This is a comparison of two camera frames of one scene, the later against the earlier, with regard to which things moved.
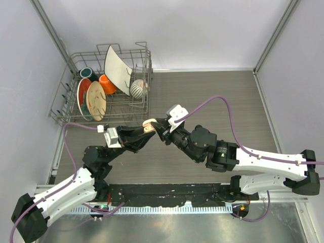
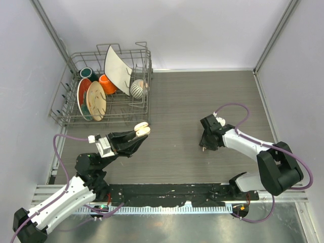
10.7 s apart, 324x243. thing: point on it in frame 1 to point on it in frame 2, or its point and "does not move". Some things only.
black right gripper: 163,129 to 203,143
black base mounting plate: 152,195 does not move
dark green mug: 88,73 does not move
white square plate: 118,70 does not move
